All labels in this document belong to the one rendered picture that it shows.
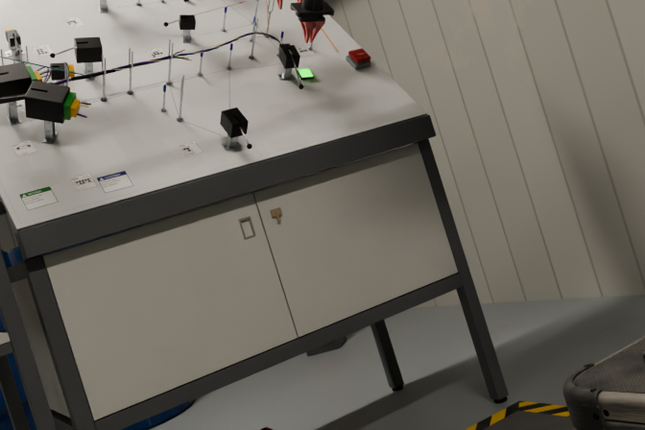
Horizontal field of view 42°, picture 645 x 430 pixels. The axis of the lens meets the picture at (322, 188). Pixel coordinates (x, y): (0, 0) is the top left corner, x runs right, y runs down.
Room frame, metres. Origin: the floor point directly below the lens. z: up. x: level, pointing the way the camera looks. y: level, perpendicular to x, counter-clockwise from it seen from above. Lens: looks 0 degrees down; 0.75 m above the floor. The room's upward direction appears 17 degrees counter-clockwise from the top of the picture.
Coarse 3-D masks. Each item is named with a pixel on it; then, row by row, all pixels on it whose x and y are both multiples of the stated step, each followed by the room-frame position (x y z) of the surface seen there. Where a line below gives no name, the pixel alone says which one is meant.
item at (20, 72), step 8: (8, 64) 2.07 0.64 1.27; (16, 64) 2.07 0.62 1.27; (24, 64) 2.08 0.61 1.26; (0, 72) 2.04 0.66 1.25; (8, 72) 2.05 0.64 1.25; (16, 72) 2.05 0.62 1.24; (24, 72) 2.06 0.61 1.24; (0, 80) 2.02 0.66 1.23; (8, 80) 2.03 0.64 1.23; (16, 80) 2.03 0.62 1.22; (24, 80) 2.04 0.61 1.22; (0, 88) 2.03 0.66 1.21; (8, 88) 2.04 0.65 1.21; (16, 88) 2.05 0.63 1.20; (24, 88) 2.06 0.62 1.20; (0, 96) 2.04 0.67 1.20; (8, 104) 2.10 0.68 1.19; (8, 112) 2.13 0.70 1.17; (16, 112) 2.12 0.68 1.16; (16, 120) 2.14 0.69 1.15
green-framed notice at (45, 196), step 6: (48, 186) 1.99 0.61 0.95; (30, 192) 1.97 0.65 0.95; (36, 192) 1.97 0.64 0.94; (42, 192) 1.98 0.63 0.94; (48, 192) 1.98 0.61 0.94; (24, 198) 1.96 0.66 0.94; (30, 198) 1.96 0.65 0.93; (36, 198) 1.96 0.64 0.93; (42, 198) 1.96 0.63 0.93; (48, 198) 1.97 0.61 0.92; (54, 198) 1.97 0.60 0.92; (24, 204) 1.94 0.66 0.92; (30, 204) 1.94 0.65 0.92; (36, 204) 1.95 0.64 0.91; (42, 204) 1.95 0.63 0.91; (48, 204) 1.95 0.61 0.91
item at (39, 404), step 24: (0, 264) 1.84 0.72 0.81; (0, 288) 1.83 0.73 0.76; (0, 312) 1.85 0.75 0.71; (0, 336) 1.82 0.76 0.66; (24, 336) 1.84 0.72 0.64; (0, 360) 2.23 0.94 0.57; (24, 360) 1.84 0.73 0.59; (0, 384) 2.24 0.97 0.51; (24, 384) 1.83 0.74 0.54; (48, 408) 1.84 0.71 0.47
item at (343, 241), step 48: (288, 192) 2.25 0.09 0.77; (336, 192) 2.31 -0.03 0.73; (384, 192) 2.39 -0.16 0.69; (432, 192) 2.46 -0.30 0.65; (288, 240) 2.23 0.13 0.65; (336, 240) 2.29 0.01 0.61; (384, 240) 2.36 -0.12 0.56; (432, 240) 2.44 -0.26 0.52; (288, 288) 2.21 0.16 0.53; (336, 288) 2.27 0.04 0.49; (384, 288) 2.34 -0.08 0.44
